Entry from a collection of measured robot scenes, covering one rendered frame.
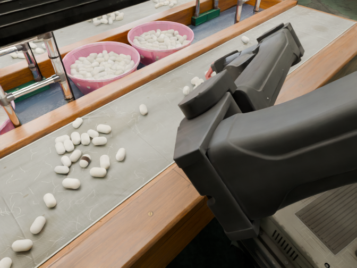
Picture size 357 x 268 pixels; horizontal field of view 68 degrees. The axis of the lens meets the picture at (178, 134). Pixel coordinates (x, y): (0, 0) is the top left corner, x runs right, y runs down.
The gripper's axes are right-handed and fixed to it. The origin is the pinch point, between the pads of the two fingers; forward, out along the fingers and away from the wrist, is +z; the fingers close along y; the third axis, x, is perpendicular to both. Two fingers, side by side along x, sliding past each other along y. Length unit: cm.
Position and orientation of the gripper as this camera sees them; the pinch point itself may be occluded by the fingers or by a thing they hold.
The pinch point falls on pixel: (207, 76)
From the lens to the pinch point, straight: 77.5
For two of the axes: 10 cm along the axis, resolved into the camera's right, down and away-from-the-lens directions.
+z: -5.5, 0.8, 8.3
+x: 4.6, 8.6, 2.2
